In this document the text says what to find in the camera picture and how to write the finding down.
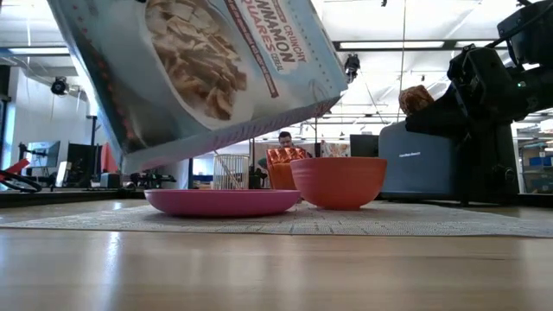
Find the black ceiling-mounted camera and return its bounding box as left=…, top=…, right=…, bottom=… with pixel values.
left=343, top=53, right=362, bottom=85
left=49, top=75, right=71, bottom=97

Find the orange bowl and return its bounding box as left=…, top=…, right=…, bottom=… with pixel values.
left=289, top=156, right=389, bottom=212

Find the cinnamon squares cereal box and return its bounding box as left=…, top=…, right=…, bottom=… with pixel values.
left=46, top=0, right=349, bottom=175

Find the grey woven placemat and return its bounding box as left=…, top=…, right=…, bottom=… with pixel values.
left=0, top=200, right=553, bottom=239

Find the pink plate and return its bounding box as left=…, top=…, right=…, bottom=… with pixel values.
left=143, top=187, right=302, bottom=219

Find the black background monitor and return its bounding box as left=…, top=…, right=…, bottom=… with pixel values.
left=349, top=133, right=380, bottom=159

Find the background computer monitor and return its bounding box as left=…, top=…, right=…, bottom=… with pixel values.
left=26, top=139, right=62, bottom=170

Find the gold wire utensil holder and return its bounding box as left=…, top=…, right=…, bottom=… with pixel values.
left=212, top=153, right=251, bottom=191

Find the person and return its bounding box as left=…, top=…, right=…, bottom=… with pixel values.
left=257, top=130, right=313, bottom=170

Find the orange faceted tumbler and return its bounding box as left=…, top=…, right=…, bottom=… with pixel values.
left=265, top=146, right=309, bottom=192

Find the brown toast slice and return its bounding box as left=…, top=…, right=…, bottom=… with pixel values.
left=397, top=84, right=435, bottom=117

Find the storage shelf with boxes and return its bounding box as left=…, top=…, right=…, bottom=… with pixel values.
left=519, top=137, right=553, bottom=194

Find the black overhead frame bar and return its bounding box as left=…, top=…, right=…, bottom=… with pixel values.
left=0, top=39, right=499, bottom=58

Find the black toaster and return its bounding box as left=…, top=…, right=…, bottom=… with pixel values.
left=378, top=120, right=521, bottom=205

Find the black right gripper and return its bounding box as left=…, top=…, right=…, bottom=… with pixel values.
left=404, top=45, right=531, bottom=140

